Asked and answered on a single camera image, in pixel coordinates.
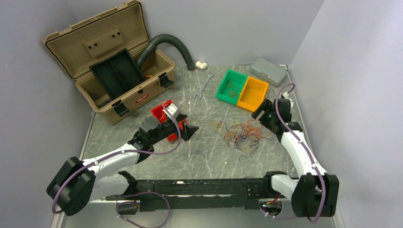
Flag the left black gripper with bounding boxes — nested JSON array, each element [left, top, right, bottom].
[[150, 113, 199, 145]]

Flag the coloured wire bundle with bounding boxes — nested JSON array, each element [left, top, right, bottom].
[[210, 119, 275, 161]]

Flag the brown wires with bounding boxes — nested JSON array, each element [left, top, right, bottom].
[[225, 80, 242, 99]]

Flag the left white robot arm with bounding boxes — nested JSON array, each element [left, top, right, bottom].
[[46, 114, 199, 216]]

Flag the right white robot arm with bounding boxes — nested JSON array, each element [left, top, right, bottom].
[[251, 98, 339, 220]]

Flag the orange plastic bin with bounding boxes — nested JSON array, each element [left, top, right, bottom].
[[236, 76, 269, 112]]

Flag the red plastic bin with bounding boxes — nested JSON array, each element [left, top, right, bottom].
[[150, 100, 187, 142]]

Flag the green plastic bin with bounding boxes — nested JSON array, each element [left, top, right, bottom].
[[216, 69, 248, 105]]

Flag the grey plastic case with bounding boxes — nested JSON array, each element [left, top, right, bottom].
[[250, 57, 287, 87]]

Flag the silver open-end wrench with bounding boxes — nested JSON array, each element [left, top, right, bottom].
[[193, 71, 215, 99]]

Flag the white pipe fitting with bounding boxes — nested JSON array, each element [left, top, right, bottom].
[[195, 61, 208, 70]]

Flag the black toolbox tray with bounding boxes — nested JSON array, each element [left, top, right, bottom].
[[89, 48, 145, 100]]

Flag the tan plastic toolbox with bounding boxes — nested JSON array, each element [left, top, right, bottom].
[[43, 0, 175, 124]]

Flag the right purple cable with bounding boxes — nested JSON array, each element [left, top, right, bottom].
[[259, 83, 327, 224]]

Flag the purple cable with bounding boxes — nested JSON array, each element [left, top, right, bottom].
[[259, 83, 327, 224], [52, 105, 182, 228]]

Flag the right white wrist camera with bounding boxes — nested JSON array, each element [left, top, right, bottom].
[[281, 92, 292, 101]]

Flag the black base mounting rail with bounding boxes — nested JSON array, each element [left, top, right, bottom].
[[106, 177, 282, 213]]

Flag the black corrugated hose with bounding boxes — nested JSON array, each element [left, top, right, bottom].
[[136, 33, 196, 71]]

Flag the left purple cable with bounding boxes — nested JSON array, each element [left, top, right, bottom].
[[52, 105, 182, 228]]

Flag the aluminium extrusion frame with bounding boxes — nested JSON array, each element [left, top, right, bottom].
[[50, 201, 109, 228]]

